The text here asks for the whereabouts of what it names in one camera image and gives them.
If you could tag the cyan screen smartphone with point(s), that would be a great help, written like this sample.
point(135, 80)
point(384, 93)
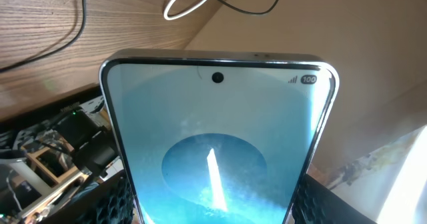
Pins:
point(216, 137)

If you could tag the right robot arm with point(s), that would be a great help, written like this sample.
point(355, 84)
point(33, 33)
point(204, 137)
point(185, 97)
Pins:
point(94, 146)

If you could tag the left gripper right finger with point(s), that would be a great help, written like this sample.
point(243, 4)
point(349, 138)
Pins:
point(315, 204)

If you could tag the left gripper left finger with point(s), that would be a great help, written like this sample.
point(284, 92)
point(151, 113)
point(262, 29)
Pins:
point(109, 203)

